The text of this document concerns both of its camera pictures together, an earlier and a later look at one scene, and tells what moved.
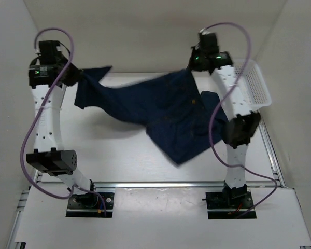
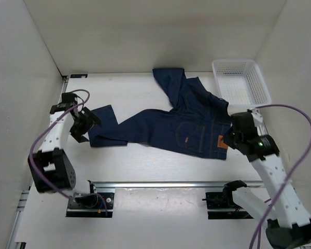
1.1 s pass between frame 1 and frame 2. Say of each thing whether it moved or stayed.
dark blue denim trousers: moved
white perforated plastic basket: stayed
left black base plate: stayed
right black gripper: moved
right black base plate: stayed
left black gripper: moved
